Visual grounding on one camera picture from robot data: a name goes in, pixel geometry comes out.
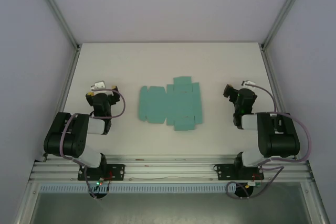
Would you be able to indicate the aluminium mounting rail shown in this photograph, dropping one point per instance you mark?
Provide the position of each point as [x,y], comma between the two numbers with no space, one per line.
[168,170]

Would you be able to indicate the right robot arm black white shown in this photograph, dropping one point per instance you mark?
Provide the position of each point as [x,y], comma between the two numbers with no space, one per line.
[278,142]

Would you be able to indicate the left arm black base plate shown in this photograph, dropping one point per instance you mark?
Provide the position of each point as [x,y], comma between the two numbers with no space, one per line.
[116,172]

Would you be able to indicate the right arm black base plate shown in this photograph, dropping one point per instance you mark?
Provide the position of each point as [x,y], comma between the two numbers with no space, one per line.
[224,172]

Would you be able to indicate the teal paper box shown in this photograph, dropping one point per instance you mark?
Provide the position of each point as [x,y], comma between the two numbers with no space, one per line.
[170,103]

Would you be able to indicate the small circuit board with LED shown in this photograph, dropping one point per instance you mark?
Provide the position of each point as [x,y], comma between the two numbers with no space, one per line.
[99,182]
[254,184]

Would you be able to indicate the aluminium table side rail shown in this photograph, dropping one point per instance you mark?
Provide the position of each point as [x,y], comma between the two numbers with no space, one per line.
[67,85]
[273,77]

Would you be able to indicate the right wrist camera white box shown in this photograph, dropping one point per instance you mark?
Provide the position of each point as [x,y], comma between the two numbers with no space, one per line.
[248,83]

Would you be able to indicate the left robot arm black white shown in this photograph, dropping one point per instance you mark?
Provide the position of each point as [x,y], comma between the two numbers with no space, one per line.
[65,140]

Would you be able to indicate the aluminium frame post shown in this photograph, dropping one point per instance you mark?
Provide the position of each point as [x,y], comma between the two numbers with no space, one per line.
[286,9]
[56,11]

